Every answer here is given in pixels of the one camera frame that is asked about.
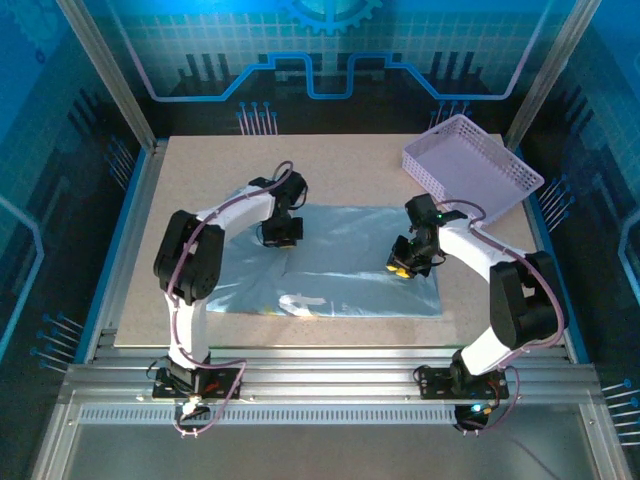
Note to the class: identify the light blue t-shirt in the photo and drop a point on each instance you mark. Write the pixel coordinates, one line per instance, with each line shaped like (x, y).
(350, 250)

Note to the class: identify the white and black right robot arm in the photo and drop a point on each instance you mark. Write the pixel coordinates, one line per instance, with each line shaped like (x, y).
(520, 300)

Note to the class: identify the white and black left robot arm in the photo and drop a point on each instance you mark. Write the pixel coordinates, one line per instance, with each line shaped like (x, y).
(192, 280)

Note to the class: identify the lavender plastic basket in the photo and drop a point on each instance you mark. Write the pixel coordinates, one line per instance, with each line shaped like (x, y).
(472, 170)

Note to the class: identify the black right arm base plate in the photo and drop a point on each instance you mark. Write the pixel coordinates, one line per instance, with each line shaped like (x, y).
(435, 382)

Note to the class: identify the aluminium frame rail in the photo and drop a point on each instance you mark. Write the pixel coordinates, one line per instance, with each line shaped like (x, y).
(325, 375)

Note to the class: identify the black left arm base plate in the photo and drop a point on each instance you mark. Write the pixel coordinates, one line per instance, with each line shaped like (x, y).
(220, 382)

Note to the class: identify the aluminium frame post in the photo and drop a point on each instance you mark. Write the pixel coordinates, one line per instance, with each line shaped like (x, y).
(112, 75)
(550, 70)

